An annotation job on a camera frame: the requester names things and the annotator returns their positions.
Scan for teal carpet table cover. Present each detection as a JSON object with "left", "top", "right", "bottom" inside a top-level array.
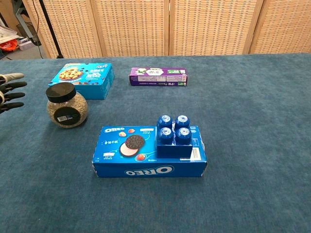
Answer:
[{"left": 0, "top": 52, "right": 311, "bottom": 233}]

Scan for wicker folding screen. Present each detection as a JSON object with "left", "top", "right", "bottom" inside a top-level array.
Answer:
[{"left": 21, "top": 0, "right": 311, "bottom": 59}]

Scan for purple snack box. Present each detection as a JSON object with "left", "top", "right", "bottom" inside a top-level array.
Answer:
[{"left": 129, "top": 67, "right": 188, "bottom": 86}]

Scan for blue cardboard bottle carrier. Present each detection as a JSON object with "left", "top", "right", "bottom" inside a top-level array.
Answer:
[{"left": 155, "top": 121, "right": 194, "bottom": 159}]

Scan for light blue cookie box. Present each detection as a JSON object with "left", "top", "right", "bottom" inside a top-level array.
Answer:
[{"left": 48, "top": 63, "right": 115, "bottom": 100}]

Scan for orange plastic bag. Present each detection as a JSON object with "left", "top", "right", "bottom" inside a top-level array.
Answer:
[{"left": 0, "top": 39, "right": 19, "bottom": 52}]

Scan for black tripod stand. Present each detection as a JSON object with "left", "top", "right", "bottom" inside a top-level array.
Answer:
[{"left": 38, "top": 0, "right": 64, "bottom": 59}]

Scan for small blue bottle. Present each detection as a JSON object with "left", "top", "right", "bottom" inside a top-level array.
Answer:
[
  {"left": 157, "top": 127, "right": 174, "bottom": 146},
  {"left": 175, "top": 127, "right": 192, "bottom": 146},
  {"left": 174, "top": 115, "right": 191, "bottom": 130},
  {"left": 156, "top": 114, "right": 173, "bottom": 129}
]

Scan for small white box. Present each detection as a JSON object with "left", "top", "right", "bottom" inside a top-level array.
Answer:
[{"left": 18, "top": 40, "right": 34, "bottom": 51}]

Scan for stack of white papers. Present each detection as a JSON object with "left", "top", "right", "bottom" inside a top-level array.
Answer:
[{"left": 0, "top": 24, "right": 20, "bottom": 44}]

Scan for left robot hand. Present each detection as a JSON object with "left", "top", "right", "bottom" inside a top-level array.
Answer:
[{"left": 0, "top": 72, "right": 28, "bottom": 115}]

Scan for glass jar with black lid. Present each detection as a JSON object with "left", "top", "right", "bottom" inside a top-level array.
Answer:
[{"left": 46, "top": 82, "right": 88, "bottom": 129}]

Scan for blue Oreo cookie box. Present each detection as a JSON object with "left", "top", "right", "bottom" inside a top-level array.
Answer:
[{"left": 91, "top": 125, "right": 208, "bottom": 178}]

